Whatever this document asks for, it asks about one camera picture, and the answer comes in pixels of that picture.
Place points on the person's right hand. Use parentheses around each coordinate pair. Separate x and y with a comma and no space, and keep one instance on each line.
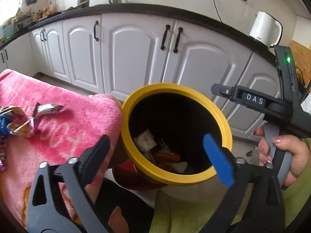
(297,147)

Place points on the condiment bottles group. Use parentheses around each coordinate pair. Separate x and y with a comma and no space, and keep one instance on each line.
(45,12)

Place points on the gold foil candy wrapper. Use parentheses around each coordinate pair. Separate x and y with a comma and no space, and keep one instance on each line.
(21,124)

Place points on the pink cartoon fleece blanket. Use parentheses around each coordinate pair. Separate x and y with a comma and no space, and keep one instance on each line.
(60,136)

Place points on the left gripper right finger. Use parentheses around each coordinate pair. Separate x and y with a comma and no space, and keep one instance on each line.
(265,211)

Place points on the person's left hand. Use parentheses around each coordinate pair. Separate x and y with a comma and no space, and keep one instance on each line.
(117,222)

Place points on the blue crumpled plastic bag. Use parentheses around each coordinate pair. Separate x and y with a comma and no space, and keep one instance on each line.
(5,120)

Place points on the yellow rimmed trash bin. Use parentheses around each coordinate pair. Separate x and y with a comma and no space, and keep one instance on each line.
(178,117)

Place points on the white electric kettle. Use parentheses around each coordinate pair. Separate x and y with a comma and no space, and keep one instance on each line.
(263,29)

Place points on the white lower kitchen cabinets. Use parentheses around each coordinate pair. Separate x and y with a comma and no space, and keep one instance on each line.
(118,53)

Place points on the dark cooking pot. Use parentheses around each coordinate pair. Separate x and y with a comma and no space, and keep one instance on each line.
(83,3)

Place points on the purple snack wrapper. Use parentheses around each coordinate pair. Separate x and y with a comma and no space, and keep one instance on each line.
(2,153)

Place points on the brown chocolate bar wrapper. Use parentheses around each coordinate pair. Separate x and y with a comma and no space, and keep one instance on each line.
(46,109)

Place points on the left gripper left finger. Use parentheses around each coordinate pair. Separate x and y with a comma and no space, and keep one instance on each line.
(47,212)

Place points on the red white candy wrapper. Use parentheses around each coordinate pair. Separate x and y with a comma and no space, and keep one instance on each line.
(166,157)

